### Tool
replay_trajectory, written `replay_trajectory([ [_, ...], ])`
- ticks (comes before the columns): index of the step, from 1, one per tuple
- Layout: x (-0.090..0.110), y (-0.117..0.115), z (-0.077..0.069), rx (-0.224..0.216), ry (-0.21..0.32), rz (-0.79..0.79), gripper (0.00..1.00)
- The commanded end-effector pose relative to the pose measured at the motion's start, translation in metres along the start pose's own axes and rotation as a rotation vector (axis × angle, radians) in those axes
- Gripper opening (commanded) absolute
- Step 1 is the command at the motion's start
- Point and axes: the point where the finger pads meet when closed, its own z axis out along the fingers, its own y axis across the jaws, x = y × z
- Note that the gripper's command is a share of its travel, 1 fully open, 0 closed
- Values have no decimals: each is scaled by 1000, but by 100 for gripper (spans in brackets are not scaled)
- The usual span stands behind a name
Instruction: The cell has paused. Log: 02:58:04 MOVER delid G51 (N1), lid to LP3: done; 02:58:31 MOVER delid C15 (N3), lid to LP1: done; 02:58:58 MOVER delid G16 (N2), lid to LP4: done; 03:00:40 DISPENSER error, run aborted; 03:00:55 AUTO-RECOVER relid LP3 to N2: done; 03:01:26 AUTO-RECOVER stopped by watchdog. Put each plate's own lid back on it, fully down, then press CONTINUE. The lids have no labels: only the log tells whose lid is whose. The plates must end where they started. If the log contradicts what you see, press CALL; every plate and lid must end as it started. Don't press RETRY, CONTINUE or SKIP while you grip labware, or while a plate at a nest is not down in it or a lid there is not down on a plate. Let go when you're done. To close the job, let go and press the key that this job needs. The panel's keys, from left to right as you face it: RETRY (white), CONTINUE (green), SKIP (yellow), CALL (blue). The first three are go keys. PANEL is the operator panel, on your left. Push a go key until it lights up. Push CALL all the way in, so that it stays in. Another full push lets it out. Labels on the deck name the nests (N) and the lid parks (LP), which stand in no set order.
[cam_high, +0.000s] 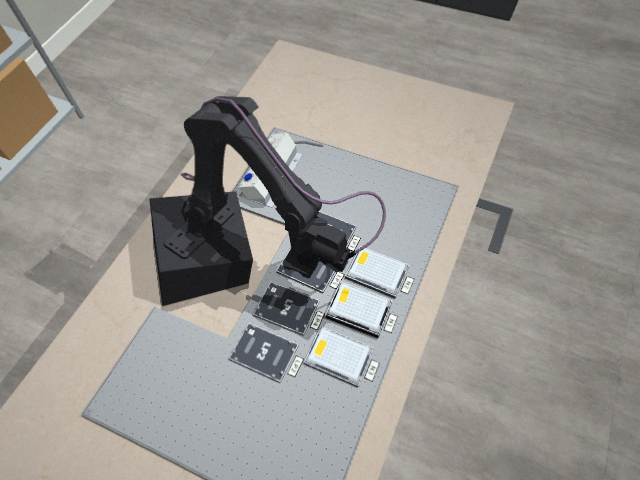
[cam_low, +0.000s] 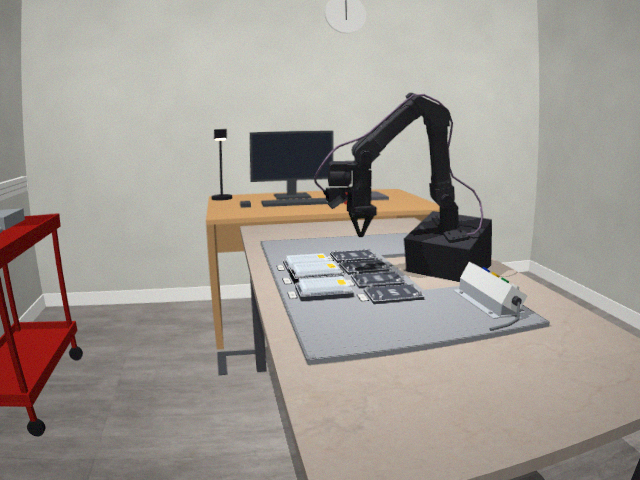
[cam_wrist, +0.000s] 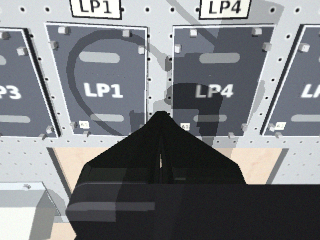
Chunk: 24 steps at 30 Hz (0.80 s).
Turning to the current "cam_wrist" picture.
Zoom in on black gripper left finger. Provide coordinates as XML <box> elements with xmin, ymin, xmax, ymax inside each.
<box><xmin>75</xmin><ymin>111</ymin><xmax>161</xmax><ymax>187</ymax></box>

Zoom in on white label reading lp1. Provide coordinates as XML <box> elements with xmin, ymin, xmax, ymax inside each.
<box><xmin>69</xmin><ymin>0</ymin><xmax>122</xmax><ymax>20</ymax></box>

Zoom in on grey metal base plate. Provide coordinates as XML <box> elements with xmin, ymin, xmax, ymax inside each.
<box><xmin>0</xmin><ymin>0</ymin><xmax>320</xmax><ymax>223</ymax></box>

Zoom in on white label reading lp4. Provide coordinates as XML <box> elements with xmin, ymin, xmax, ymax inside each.
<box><xmin>198</xmin><ymin>0</ymin><xmax>252</xmax><ymax>20</ymax></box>

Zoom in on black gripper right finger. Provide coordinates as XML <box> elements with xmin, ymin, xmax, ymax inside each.
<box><xmin>161</xmin><ymin>111</ymin><xmax>246</xmax><ymax>184</ymax></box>

